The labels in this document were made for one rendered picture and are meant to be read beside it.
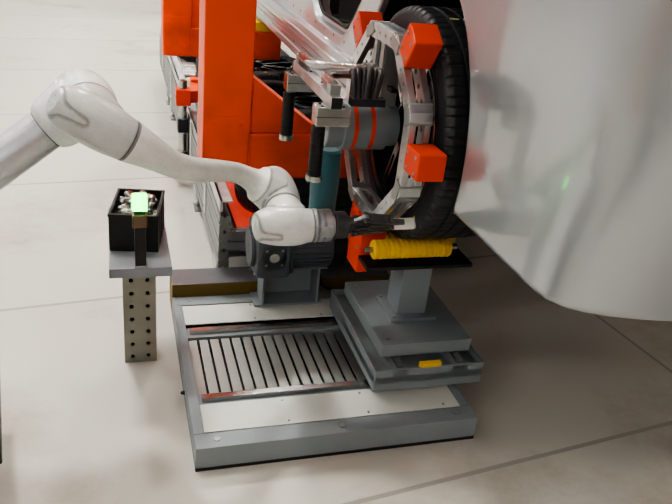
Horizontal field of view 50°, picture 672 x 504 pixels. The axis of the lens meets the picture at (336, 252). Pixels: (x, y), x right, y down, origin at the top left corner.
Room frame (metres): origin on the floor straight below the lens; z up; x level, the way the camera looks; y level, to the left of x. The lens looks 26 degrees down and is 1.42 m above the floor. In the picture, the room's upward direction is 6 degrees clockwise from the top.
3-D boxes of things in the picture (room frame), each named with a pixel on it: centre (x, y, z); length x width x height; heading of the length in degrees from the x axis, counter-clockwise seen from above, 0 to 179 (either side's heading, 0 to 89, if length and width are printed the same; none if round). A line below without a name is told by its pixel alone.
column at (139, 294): (1.97, 0.61, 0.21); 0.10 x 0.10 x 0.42; 19
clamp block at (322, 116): (1.79, 0.05, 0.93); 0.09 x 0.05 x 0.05; 109
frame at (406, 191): (2.02, -0.09, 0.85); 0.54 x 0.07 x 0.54; 19
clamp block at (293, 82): (2.11, 0.16, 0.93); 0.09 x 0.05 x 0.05; 109
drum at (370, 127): (1.99, -0.02, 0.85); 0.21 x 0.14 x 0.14; 109
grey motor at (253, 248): (2.28, 0.10, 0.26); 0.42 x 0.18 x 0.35; 109
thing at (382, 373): (2.07, -0.25, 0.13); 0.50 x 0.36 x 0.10; 19
